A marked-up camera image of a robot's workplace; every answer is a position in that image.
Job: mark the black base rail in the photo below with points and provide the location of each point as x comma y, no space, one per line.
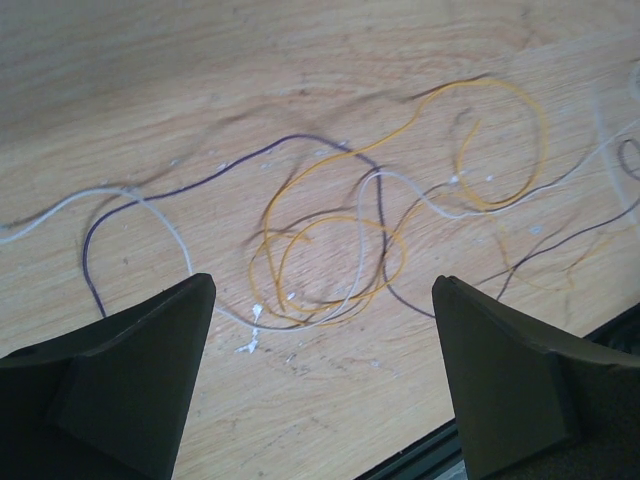
500,435

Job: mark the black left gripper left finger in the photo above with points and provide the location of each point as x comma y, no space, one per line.
109,400

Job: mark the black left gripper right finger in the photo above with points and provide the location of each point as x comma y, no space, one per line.
530,390

